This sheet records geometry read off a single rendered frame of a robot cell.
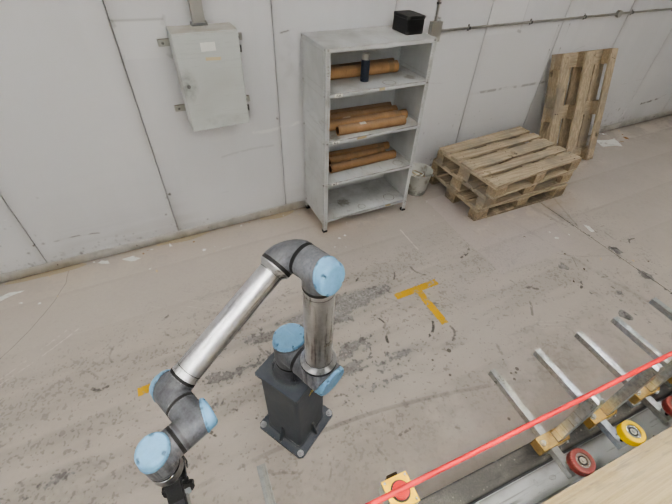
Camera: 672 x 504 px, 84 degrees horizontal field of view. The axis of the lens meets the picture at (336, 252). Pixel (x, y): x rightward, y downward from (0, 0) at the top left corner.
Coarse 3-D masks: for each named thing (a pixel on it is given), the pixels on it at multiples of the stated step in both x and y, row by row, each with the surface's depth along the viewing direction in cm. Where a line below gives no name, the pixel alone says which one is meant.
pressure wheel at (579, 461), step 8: (576, 448) 129; (568, 456) 128; (576, 456) 127; (584, 456) 127; (568, 464) 128; (576, 464) 125; (584, 464) 126; (592, 464) 125; (576, 472) 126; (584, 472) 124; (592, 472) 124
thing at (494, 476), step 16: (656, 400) 165; (624, 416) 159; (576, 432) 153; (592, 432) 154; (528, 448) 148; (560, 448) 149; (496, 464) 144; (512, 464) 144; (528, 464) 144; (544, 464) 150; (464, 480) 139; (480, 480) 139; (496, 480) 140; (512, 480) 141; (432, 496) 135; (448, 496) 135; (464, 496) 135; (480, 496) 136
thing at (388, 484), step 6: (402, 474) 93; (390, 480) 92; (396, 480) 92; (402, 480) 92; (408, 480) 92; (384, 486) 91; (390, 486) 91; (384, 492) 91; (414, 492) 90; (390, 498) 89; (396, 498) 89; (408, 498) 89; (414, 498) 89
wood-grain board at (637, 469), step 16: (640, 448) 130; (656, 448) 130; (608, 464) 126; (624, 464) 126; (640, 464) 126; (656, 464) 127; (592, 480) 122; (608, 480) 123; (624, 480) 123; (640, 480) 123; (656, 480) 123; (560, 496) 119; (576, 496) 119; (592, 496) 119; (608, 496) 119; (624, 496) 119; (640, 496) 120; (656, 496) 120
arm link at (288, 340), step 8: (280, 328) 166; (288, 328) 166; (296, 328) 166; (280, 336) 163; (288, 336) 163; (296, 336) 163; (272, 344) 164; (280, 344) 160; (288, 344) 159; (296, 344) 159; (280, 352) 161; (288, 352) 159; (296, 352) 159; (280, 360) 165; (288, 360) 160; (288, 368) 168
